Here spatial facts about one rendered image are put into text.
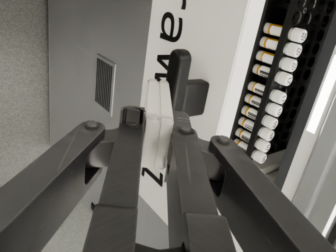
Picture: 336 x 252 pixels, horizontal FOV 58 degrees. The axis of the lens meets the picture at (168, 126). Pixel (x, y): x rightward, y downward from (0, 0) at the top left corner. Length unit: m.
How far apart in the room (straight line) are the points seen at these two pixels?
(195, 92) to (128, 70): 0.39
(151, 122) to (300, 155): 0.24
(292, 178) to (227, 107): 0.17
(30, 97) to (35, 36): 0.21
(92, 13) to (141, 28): 0.21
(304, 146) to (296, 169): 0.03
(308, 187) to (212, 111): 0.17
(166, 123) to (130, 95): 0.46
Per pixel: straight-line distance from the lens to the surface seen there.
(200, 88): 0.23
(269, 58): 0.33
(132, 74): 0.59
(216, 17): 0.23
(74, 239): 1.65
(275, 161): 0.43
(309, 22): 0.34
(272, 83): 0.32
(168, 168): 0.15
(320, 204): 0.36
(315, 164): 0.35
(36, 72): 1.15
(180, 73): 0.21
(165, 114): 0.16
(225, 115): 0.24
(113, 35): 0.66
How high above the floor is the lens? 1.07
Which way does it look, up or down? 44 degrees down
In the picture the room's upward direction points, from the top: 125 degrees clockwise
